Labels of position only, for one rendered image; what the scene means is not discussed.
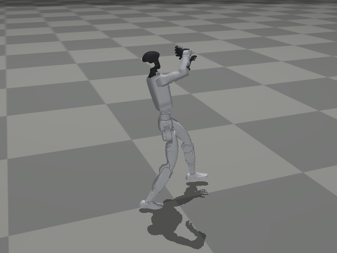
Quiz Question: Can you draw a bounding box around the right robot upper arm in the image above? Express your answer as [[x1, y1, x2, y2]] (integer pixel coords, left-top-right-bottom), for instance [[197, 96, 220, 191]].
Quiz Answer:
[[156, 67, 189, 87]]

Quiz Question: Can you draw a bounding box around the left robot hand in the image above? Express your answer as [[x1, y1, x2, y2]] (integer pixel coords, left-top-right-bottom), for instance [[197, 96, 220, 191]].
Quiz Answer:
[[187, 55, 197, 70]]

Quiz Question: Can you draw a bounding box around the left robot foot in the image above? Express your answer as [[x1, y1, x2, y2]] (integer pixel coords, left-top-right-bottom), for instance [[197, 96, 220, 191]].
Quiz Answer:
[[186, 172, 207, 180]]

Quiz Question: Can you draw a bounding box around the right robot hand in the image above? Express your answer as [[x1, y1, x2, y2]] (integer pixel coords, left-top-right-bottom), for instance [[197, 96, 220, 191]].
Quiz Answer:
[[175, 46, 190, 60]]

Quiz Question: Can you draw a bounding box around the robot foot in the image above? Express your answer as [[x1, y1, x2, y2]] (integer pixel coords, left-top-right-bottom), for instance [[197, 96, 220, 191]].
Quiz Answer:
[[139, 200, 163, 210], [186, 172, 207, 180]]

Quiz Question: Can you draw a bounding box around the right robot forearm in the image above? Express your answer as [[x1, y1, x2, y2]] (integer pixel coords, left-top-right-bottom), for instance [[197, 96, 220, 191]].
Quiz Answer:
[[179, 49, 192, 72]]

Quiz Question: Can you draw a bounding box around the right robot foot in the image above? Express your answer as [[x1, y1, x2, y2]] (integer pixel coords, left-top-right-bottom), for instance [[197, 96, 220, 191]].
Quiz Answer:
[[139, 200, 163, 210]]

